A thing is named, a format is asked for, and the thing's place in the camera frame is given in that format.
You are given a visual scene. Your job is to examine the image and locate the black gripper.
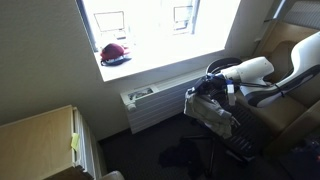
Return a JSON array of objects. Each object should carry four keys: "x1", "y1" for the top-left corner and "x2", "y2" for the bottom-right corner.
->
[{"x1": 187, "y1": 73, "x2": 229, "y2": 97}]

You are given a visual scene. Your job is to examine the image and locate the brown wooden furniture piece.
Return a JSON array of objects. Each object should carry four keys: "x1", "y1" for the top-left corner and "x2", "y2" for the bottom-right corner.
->
[{"x1": 44, "y1": 165, "x2": 94, "y2": 180}]

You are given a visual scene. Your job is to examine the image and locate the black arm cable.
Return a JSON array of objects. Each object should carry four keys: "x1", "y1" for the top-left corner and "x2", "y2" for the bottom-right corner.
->
[{"x1": 238, "y1": 80, "x2": 286, "y2": 98}]

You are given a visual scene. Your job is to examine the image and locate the white rectangular wrist attachment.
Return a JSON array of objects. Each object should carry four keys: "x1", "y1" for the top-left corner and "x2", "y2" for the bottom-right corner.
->
[{"x1": 226, "y1": 83, "x2": 237, "y2": 106}]

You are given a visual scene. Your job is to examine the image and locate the grey rounded object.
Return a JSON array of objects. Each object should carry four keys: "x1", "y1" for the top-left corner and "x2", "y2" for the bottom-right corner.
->
[{"x1": 98, "y1": 170, "x2": 125, "y2": 180}]

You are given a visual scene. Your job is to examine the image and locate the white radiator heater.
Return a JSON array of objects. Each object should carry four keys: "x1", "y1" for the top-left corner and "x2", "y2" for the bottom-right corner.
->
[{"x1": 119, "y1": 68, "x2": 208, "y2": 135}]

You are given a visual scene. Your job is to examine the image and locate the black office chair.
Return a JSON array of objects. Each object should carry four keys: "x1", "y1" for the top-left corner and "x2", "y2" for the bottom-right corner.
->
[{"x1": 181, "y1": 57, "x2": 268, "y2": 179}]

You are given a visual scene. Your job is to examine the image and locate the brown clothing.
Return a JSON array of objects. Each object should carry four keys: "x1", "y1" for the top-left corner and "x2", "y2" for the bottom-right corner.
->
[{"x1": 183, "y1": 90, "x2": 236, "y2": 139}]

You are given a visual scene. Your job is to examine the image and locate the window with dark frame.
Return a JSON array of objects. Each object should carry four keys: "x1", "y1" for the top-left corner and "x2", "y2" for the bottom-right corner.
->
[{"x1": 75, "y1": 0, "x2": 243, "y2": 83}]

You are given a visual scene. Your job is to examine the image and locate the brown leather armchair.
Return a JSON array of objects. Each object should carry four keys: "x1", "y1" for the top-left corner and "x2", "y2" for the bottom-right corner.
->
[{"x1": 233, "y1": 39, "x2": 320, "y2": 158}]

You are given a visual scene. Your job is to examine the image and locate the red cap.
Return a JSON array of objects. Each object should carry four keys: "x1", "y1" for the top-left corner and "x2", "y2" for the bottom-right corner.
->
[{"x1": 100, "y1": 42, "x2": 130, "y2": 62}]

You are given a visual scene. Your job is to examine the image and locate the yellow sticky note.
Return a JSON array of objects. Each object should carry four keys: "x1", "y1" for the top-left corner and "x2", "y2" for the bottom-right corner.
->
[{"x1": 70, "y1": 132, "x2": 80, "y2": 151}]

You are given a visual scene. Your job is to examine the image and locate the tan wooden wall panel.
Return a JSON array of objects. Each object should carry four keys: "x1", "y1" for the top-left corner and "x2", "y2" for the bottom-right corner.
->
[{"x1": 261, "y1": 20, "x2": 319, "y2": 56}]

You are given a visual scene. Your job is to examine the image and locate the black cloth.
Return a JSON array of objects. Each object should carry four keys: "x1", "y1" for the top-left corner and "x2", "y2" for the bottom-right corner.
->
[{"x1": 158, "y1": 137, "x2": 204, "y2": 179}]

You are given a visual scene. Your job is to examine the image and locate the light wooden filing cabinet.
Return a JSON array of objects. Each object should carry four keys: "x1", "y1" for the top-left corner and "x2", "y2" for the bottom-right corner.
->
[{"x1": 0, "y1": 104, "x2": 103, "y2": 180}]

